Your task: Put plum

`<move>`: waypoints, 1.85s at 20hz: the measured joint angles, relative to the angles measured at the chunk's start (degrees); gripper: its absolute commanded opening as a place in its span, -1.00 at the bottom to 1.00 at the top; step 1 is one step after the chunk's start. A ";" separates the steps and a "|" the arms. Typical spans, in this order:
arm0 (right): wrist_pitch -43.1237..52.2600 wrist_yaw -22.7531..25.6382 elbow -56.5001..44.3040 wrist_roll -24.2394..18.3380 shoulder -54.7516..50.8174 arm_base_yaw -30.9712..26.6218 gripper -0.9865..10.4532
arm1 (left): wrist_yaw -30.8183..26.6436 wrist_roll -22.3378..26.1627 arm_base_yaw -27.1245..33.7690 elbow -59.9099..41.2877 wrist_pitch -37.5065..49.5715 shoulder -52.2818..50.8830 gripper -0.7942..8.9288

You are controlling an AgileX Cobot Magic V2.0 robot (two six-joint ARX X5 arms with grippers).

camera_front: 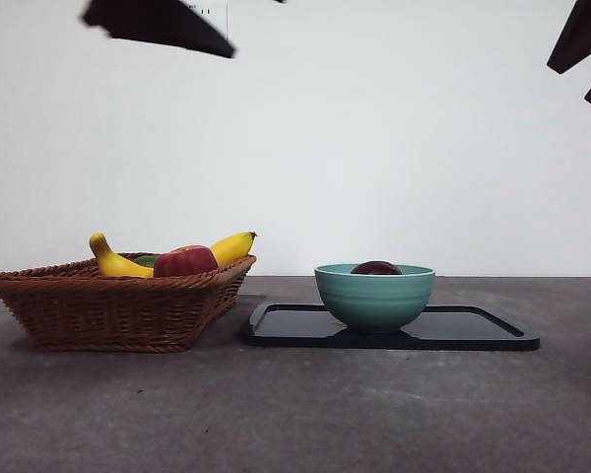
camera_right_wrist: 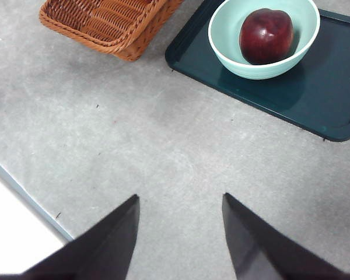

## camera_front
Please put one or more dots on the dark red plum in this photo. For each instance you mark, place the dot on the dark red plum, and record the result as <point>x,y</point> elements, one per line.
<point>376,268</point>

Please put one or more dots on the teal bowl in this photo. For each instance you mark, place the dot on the teal bowl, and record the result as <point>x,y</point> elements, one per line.
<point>374,300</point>

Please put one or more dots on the yellow banana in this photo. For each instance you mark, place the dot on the yellow banana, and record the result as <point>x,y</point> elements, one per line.
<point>118,266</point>

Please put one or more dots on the dark rectangular tray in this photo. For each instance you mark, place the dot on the dark rectangular tray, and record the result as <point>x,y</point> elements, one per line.
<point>463,330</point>

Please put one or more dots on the red apple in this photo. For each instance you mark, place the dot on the red apple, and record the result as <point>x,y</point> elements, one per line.
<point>184,261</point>

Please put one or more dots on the brown wicker basket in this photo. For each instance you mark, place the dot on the brown wicker basket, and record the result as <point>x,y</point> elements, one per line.
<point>108,315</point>

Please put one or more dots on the white wall socket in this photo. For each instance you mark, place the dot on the white wall socket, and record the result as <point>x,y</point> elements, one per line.
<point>214,12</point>

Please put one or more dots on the green avocado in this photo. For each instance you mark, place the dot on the green avocado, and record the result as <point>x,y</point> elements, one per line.
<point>145,259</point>

